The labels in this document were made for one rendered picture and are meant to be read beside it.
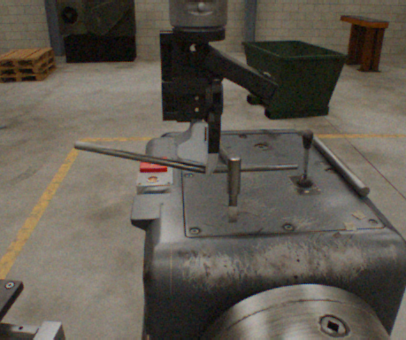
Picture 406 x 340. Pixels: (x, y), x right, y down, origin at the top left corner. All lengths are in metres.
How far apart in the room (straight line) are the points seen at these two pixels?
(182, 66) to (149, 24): 9.80
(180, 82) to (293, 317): 0.34
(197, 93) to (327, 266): 0.34
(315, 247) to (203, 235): 0.18
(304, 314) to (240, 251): 0.14
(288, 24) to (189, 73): 10.10
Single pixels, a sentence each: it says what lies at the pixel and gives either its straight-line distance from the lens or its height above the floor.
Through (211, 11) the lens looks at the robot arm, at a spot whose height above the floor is 1.60.
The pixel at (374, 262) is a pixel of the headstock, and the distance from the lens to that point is 0.69.
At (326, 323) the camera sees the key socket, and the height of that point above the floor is 1.24.
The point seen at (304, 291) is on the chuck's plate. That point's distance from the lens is 0.59.
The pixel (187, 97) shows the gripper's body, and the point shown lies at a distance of 0.52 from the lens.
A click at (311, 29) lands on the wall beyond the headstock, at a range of 10.79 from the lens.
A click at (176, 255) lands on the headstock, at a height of 1.25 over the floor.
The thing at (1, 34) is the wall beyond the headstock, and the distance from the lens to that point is 11.30.
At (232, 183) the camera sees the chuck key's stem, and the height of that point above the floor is 1.35.
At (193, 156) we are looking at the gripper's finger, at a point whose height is 1.41.
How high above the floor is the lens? 1.63
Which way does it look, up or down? 27 degrees down
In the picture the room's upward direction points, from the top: straight up
